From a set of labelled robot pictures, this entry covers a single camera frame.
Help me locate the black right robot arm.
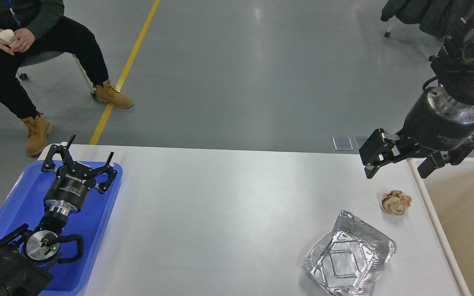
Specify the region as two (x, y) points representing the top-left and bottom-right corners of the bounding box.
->
(359, 14), (474, 179)

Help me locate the beige plastic bin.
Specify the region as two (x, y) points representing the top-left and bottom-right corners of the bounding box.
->
(409, 158), (474, 296)

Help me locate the dark jacket on chair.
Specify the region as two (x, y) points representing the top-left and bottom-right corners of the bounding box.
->
(381, 0), (474, 39)

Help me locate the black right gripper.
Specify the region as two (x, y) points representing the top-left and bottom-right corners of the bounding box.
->
(359, 86), (474, 179)

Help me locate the aluminium foil container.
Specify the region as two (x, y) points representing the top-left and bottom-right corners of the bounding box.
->
(302, 210), (397, 296)

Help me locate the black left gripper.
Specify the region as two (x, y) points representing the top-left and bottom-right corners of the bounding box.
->
(41, 134), (118, 213)

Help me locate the tan boot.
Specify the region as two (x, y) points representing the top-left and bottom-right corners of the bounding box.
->
(21, 113), (53, 157)
(94, 79), (134, 109)

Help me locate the tan left boot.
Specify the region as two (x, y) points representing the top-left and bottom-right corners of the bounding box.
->
(94, 79), (134, 109)

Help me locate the crumpled brown paper ball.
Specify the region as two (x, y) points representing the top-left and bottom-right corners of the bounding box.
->
(381, 190), (412, 215)

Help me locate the floor plate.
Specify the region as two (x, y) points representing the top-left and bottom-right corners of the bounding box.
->
(353, 136), (369, 150)
(332, 136), (353, 150)

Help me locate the tan right boot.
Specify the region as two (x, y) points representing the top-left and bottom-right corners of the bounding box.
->
(21, 113), (53, 157)

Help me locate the blue plastic tray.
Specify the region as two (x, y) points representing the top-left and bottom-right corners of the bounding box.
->
(0, 161), (123, 296)

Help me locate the white paper cup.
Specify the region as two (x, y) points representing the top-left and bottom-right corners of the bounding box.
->
(0, 29), (19, 49)

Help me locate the seated person in black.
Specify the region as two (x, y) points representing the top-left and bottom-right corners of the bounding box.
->
(0, 0), (109, 119)

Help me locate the left floor plate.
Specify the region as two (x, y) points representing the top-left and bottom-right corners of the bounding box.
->
(332, 136), (353, 150)

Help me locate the person's left hand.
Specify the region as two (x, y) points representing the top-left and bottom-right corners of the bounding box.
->
(10, 28), (36, 53)

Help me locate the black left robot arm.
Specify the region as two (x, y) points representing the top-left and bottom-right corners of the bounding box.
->
(0, 139), (122, 296)

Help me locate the right floor plate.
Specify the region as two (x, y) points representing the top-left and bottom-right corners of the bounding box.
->
(353, 136), (369, 150)

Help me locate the grey chair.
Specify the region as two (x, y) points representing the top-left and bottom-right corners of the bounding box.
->
(17, 50), (96, 98)

